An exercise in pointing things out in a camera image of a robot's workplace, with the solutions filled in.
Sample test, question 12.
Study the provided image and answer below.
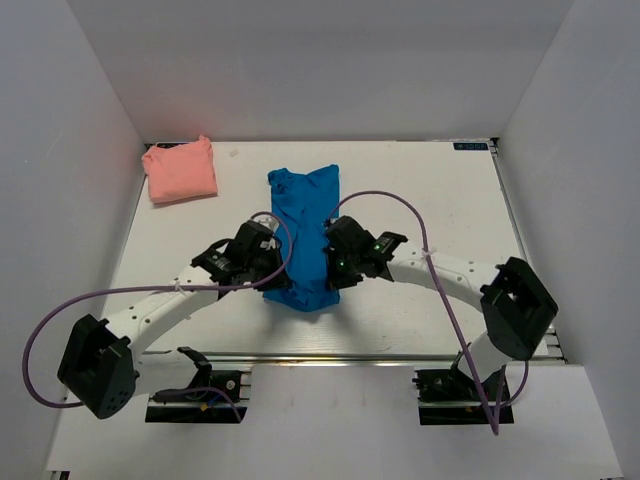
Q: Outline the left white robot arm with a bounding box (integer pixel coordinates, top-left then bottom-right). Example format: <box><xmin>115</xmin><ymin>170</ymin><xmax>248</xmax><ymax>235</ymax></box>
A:
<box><xmin>58</xmin><ymin>212</ymin><xmax>291</xmax><ymax>419</ymax></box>

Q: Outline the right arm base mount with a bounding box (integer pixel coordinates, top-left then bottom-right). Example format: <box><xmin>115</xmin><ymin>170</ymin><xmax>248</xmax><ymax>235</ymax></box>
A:
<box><xmin>413</xmin><ymin>369</ymin><xmax>515</xmax><ymax>426</ymax></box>

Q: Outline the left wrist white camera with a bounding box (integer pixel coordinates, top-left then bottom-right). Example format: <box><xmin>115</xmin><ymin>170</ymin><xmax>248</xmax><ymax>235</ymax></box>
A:
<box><xmin>251</xmin><ymin>212</ymin><xmax>280</xmax><ymax>237</ymax></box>

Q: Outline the blue label sticker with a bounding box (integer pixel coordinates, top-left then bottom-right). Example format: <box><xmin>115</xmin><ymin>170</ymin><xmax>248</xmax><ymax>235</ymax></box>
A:
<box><xmin>453</xmin><ymin>142</ymin><xmax>489</xmax><ymax>151</ymax></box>

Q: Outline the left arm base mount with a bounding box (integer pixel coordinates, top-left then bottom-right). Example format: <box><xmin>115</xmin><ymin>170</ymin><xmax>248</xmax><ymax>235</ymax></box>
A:
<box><xmin>145</xmin><ymin>370</ymin><xmax>251</xmax><ymax>425</ymax></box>

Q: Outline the blue t-shirt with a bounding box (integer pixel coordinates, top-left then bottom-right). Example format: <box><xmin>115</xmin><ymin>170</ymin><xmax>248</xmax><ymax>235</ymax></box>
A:
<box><xmin>264</xmin><ymin>165</ymin><xmax>340</xmax><ymax>312</ymax></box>

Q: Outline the folded pink t-shirt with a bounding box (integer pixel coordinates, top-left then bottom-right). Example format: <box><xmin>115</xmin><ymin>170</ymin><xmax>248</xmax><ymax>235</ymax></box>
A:
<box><xmin>141</xmin><ymin>135</ymin><xmax>218</xmax><ymax>205</ymax></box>

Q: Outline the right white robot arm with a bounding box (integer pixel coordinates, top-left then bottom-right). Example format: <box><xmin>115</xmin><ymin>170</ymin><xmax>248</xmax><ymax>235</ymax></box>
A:
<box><xmin>326</xmin><ymin>216</ymin><xmax>559</xmax><ymax>399</ymax></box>

